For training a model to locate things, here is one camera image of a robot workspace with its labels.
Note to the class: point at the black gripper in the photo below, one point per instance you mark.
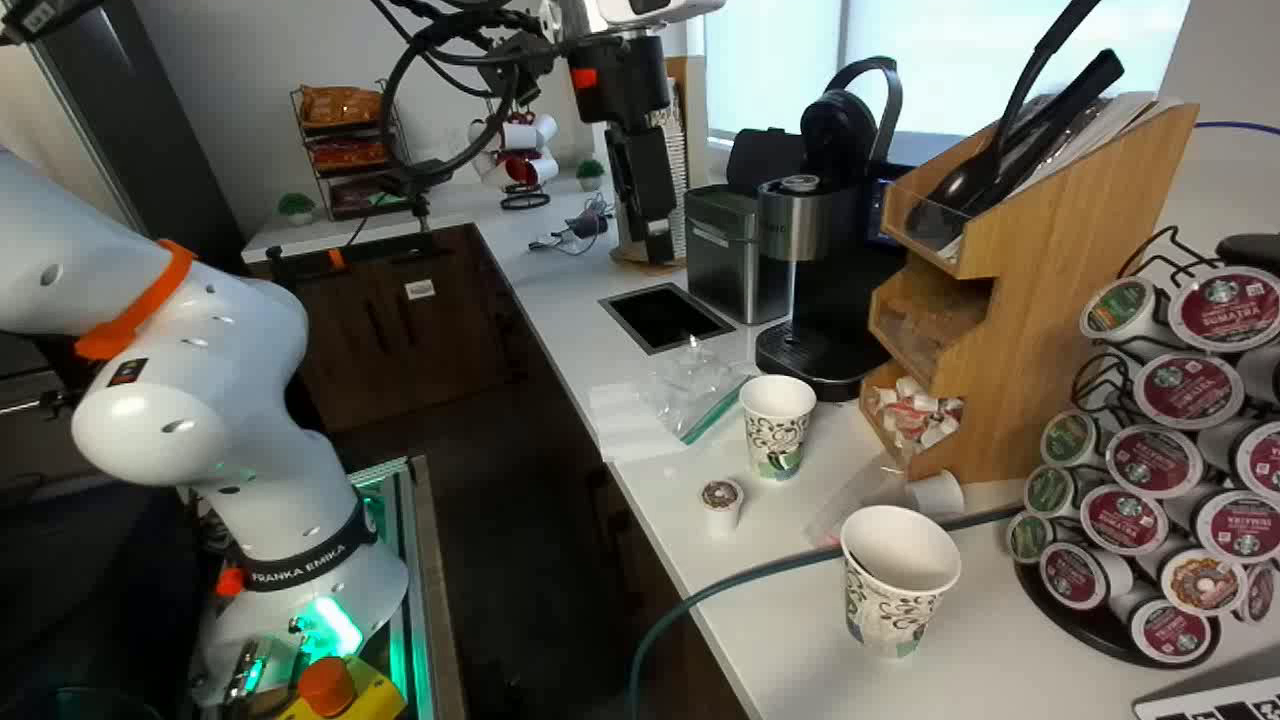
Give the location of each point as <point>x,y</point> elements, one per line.
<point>623,87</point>

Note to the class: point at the black coffee maker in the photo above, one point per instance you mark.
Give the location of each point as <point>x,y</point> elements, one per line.
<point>821,227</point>

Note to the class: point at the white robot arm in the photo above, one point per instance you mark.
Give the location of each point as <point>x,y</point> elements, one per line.
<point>190,393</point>

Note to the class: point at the single coffee pod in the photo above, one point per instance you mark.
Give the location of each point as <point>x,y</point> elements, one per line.
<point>720,505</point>

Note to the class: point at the coffee pod carousel rack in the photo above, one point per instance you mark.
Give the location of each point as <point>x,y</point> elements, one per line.
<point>1152,514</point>

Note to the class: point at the white mug rack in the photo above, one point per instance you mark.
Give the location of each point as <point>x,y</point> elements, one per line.
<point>517,160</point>

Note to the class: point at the clear plastic bag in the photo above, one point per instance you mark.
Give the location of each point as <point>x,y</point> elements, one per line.
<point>689,388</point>

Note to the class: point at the far patterned paper cup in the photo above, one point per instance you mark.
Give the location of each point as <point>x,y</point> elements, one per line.
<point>777,418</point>

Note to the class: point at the patterned paper cup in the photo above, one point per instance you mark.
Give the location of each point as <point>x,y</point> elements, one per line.
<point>896,567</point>
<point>777,418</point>

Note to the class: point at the snack display rack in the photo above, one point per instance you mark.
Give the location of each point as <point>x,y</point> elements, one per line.
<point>347,148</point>

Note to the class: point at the wooden condiment organizer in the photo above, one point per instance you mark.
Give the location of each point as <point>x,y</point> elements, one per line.
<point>987,335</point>

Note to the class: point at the black tongs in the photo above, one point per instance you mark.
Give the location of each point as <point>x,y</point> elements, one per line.
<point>1027,132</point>

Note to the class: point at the near patterned paper cup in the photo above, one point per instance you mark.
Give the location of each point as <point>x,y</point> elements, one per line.
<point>896,567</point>

